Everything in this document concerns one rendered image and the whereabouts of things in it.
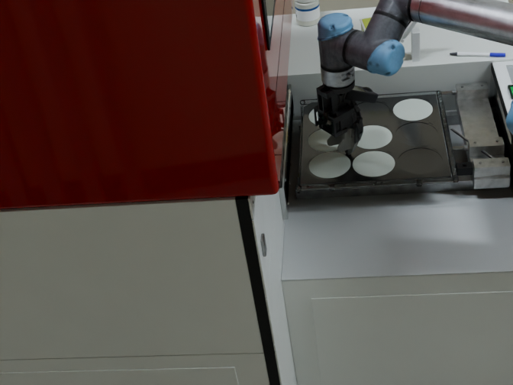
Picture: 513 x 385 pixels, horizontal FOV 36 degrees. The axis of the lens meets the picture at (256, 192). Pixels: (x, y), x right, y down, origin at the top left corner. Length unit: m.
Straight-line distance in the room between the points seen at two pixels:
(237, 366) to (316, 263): 0.30
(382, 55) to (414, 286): 0.50
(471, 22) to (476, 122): 0.51
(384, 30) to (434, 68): 0.49
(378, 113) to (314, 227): 0.38
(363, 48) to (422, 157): 0.36
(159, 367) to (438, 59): 1.07
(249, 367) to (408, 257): 0.43
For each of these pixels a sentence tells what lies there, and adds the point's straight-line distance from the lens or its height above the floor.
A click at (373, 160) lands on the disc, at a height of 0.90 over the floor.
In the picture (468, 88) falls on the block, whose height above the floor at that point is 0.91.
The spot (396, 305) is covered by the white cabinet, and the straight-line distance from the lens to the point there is 1.81.
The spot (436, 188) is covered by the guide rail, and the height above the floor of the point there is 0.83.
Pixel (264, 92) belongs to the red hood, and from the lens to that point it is 1.22.
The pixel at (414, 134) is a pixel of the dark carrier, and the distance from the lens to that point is 2.00.
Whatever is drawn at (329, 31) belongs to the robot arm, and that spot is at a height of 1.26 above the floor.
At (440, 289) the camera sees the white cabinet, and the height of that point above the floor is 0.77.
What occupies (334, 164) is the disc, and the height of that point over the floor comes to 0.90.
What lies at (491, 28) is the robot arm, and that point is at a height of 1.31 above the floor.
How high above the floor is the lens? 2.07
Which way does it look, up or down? 39 degrees down
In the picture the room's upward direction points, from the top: 9 degrees counter-clockwise
